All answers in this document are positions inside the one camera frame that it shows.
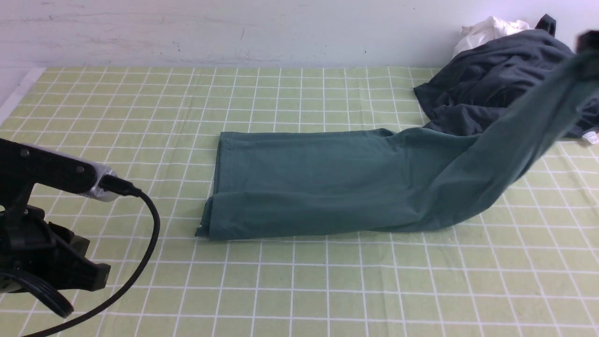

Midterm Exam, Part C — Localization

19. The dark grey crumpled garment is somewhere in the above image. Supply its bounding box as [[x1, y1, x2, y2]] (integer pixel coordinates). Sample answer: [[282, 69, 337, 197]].
[[414, 15, 574, 136]]

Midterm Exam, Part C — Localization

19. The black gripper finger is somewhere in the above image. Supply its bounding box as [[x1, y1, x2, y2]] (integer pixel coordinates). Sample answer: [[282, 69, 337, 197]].
[[56, 261, 111, 292]]

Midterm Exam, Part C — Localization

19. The white crumpled cloth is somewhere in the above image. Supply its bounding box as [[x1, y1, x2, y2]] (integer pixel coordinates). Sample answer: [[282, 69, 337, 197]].
[[452, 16, 531, 57]]

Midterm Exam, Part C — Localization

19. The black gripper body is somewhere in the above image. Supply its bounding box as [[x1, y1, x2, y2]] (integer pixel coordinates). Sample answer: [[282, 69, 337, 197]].
[[1, 205, 89, 290], [575, 30, 599, 53]]

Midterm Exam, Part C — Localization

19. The green long-sleeved shirt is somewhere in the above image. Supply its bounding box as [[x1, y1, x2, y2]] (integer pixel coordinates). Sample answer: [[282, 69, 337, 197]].
[[196, 51, 598, 241]]

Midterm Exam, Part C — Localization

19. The green checkered tablecloth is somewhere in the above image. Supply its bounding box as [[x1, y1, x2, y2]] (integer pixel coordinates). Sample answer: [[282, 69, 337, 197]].
[[1, 66, 599, 337]]

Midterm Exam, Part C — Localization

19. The black camera cable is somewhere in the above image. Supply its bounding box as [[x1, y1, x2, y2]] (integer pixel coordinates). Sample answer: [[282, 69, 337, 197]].
[[0, 176, 161, 337]]

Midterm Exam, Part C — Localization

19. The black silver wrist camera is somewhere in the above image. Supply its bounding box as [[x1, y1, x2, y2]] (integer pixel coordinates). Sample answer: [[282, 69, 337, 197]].
[[0, 139, 118, 209]]

